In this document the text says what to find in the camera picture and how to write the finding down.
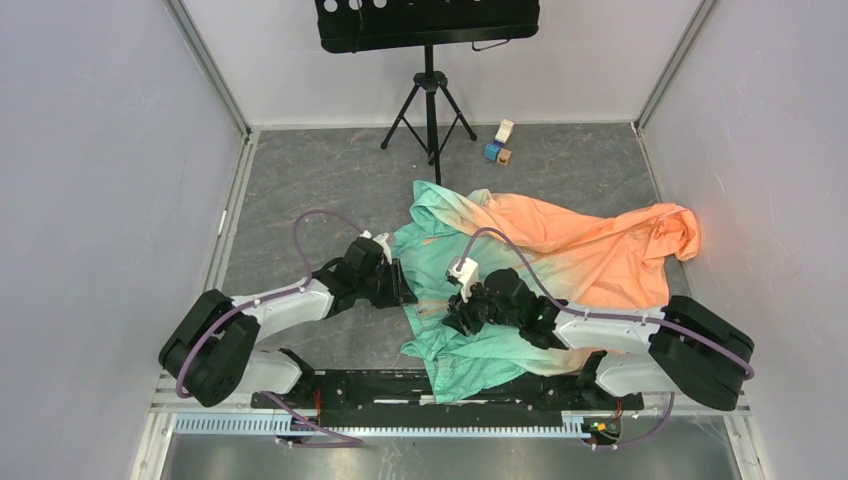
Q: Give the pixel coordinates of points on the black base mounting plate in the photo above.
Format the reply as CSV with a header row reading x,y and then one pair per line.
x,y
403,398

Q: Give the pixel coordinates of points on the blue toy cube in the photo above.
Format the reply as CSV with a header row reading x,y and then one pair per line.
x,y
491,152

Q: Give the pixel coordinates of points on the white toy block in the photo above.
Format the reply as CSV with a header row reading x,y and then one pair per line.
x,y
504,131

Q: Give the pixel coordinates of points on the brown wooden toy cube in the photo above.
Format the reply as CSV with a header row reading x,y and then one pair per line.
x,y
504,156

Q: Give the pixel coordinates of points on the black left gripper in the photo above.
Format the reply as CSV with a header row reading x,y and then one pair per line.
x,y
399,292

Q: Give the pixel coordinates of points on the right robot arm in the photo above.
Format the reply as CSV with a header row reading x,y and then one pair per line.
x,y
681,347

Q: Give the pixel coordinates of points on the black music stand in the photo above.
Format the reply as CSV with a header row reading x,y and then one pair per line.
x,y
430,112

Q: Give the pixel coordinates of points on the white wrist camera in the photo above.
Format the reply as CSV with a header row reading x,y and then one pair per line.
x,y
464,273
384,240

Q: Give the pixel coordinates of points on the grey slotted cable duct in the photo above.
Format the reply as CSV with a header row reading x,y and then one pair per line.
x,y
283,425

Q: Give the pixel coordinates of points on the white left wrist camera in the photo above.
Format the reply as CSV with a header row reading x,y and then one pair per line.
x,y
384,240

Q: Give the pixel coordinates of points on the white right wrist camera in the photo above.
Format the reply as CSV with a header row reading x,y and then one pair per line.
x,y
464,273

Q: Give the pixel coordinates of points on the green and orange jacket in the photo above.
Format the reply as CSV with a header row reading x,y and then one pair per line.
x,y
615,262

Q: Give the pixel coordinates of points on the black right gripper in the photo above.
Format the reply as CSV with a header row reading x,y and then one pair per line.
x,y
456,319

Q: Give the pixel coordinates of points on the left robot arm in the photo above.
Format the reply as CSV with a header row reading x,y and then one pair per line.
x,y
213,352

